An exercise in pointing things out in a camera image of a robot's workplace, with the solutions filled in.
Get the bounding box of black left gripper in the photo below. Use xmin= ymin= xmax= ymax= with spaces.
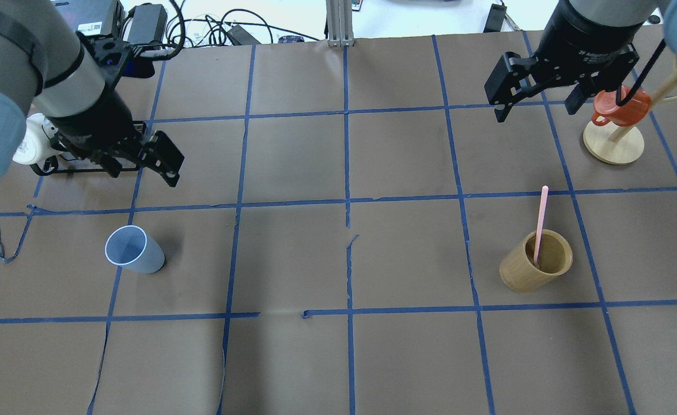
xmin=48 ymin=92 xmax=184 ymax=187

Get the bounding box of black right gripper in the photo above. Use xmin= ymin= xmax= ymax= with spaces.
xmin=484 ymin=20 xmax=641 ymax=123

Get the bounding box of light blue plastic cup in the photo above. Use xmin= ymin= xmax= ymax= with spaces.
xmin=104 ymin=224 xmax=165 ymax=274

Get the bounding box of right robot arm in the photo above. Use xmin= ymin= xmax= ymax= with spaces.
xmin=484 ymin=1 xmax=677 ymax=123

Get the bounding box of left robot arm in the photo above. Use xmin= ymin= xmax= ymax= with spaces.
xmin=0 ymin=1 xmax=184 ymax=187

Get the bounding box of orange cup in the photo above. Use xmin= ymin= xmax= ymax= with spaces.
xmin=591 ymin=89 xmax=652 ymax=127

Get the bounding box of round wooden cup stand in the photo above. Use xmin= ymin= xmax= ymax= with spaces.
xmin=581 ymin=57 xmax=677 ymax=165

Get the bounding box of bamboo cup holder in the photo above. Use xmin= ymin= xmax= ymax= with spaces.
xmin=498 ymin=229 xmax=573 ymax=293

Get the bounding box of black power adapter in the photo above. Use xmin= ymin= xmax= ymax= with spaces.
xmin=124 ymin=3 xmax=167 ymax=45

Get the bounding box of black wire mug rack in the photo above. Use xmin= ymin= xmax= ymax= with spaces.
xmin=27 ymin=132 xmax=139 ymax=177

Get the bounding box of aluminium frame post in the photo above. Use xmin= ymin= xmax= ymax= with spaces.
xmin=326 ymin=0 xmax=355 ymax=47

